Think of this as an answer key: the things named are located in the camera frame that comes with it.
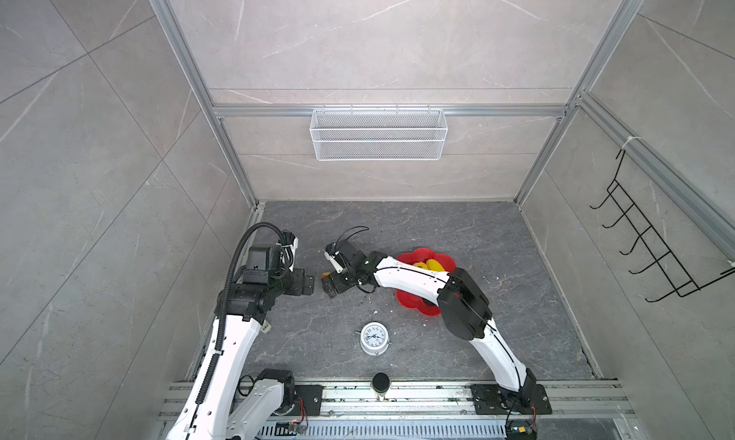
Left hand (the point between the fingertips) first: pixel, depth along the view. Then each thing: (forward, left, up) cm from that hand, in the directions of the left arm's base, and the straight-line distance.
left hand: (295, 265), depth 75 cm
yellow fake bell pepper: (+8, -38, -16) cm, 42 cm away
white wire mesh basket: (+52, -25, +6) cm, 58 cm away
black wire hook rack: (-13, -87, +11) cm, 89 cm away
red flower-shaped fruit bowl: (+13, -37, -18) cm, 43 cm away
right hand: (+5, -9, -18) cm, 21 cm away
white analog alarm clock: (-14, -21, -19) cm, 31 cm away
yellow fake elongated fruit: (+9, -42, -18) cm, 47 cm away
